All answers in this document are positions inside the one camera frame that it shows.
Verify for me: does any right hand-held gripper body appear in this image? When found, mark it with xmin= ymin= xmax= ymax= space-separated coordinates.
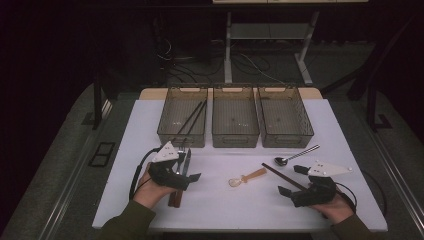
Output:
xmin=290 ymin=160 xmax=354 ymax=208

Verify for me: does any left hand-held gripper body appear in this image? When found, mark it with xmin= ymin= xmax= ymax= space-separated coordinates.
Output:
xmin=148 ymin=140 xmax=193 ymax=192

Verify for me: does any metal spoon striped handle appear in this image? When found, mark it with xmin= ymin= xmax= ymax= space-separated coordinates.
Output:
xmin=273 ymin=144 xmax=321 ymax=167

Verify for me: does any translucent orange plastic spoon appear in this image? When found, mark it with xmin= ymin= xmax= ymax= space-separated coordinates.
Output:
xmin=228 ymin=167 xmax=268 ymax=188

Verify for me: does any translucent brown plastic bin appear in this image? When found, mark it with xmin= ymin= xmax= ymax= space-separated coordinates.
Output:
xmin=156 ymin=86 xmax=209 ymax=148
xmin=257 ymin=86 xmax=315 ymax=149
xmin=211 ymin=85 xmax=261 ymax=149

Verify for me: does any black chopstick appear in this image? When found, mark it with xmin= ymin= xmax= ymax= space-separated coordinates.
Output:
xmin=181 ymin=99 xmax=208 ymax=148
xmin=170 ymin=99 xmax=204 ymax=144

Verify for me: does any person's left hand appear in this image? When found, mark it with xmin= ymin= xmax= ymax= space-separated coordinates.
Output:
xmin=133 ymin=165 xmax=178 ymax=210

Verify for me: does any person's right hand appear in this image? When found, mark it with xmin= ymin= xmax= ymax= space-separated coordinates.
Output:
xmin=309 ymin=192 xmax=355 ymax=225

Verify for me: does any black metal stand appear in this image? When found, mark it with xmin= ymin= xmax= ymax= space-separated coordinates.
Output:
xmin=81 ymin=73 xmax=114 ymax=131
xmin=321 ymin=9 xmax=424 ymax=133

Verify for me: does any left hand-held gripper cable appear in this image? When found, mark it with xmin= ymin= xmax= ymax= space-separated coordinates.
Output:
xmin=129 ymin=146 xmax=163 ymax=201

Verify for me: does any hand-held gripper cable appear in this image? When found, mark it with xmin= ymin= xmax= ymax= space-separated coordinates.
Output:
xmin=334 ymin=181 xmax=358 ymax=214
xmin=129 ymin=146 xmax=163 ymax=201

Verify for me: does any right hand-held gripper cable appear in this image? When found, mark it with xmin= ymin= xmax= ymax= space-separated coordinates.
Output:
xmin=334 ymin=181 xmax=358 ymax=214

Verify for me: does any thin black cable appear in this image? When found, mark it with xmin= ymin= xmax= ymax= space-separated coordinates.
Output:
xmin=361 ymin=169 xmax=388 ymax=218

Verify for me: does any metal floor rail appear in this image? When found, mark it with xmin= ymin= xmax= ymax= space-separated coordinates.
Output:
xmin=38 ymin=133 xmax=99 ymax=240
xmin=366 ymin=129 xmax=424 ymax=229

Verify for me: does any floor cables bundle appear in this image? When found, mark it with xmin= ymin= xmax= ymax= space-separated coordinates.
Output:
xmin=156 ymin=39 xmax=288 ymax=86

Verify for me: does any white metal desk frame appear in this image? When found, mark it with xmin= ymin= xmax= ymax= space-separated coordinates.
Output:
xmin=223 ymin=11 xmax=321 ymax=86

